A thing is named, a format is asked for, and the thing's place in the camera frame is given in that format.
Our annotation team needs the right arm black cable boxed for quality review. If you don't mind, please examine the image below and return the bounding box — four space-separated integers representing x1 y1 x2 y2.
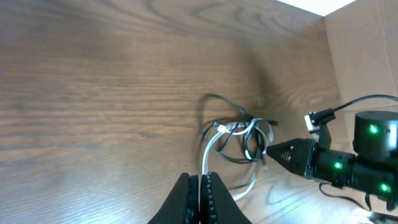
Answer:
310 94 398 125

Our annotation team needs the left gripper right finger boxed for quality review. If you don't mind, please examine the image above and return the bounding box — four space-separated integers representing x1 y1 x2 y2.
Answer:
200 172 251 224

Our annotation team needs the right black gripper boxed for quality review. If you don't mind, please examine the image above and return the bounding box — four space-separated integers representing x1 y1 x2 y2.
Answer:
266 138 356 187

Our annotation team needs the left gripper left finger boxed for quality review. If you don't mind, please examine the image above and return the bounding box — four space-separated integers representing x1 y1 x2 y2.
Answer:
148 173 199 224

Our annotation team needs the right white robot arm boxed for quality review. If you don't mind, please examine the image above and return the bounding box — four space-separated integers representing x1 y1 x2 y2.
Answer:
266 109 397 211

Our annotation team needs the white usb cable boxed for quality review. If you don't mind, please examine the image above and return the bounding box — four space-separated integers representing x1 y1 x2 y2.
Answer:
201 117 274 202

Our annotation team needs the black usb cable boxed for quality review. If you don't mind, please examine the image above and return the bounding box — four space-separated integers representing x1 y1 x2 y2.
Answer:
197 93 279 190

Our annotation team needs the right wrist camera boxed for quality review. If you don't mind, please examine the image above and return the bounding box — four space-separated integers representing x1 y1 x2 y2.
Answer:
304 112 320 139

